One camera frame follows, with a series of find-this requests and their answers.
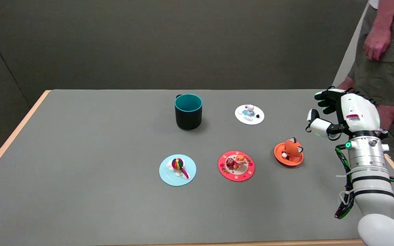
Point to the black mug teal inside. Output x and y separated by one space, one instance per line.
188 116

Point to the orange cup lid with fox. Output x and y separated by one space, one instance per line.
288 154

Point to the red cup lid with figurines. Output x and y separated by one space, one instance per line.
236 165

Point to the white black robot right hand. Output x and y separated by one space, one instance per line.
357 111

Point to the white cup lid with figurine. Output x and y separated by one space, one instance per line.
249 114

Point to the bystander bare forearm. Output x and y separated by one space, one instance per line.
385 15

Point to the bystander bare hand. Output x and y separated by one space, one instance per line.
376 42

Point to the person in khaki shorts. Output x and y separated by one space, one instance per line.
393 65

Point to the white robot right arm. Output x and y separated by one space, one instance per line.
371 177

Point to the light blue rainbow ball lid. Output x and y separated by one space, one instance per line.
177 170

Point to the bystander bare leg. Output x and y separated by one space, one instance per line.
345 83
390 114

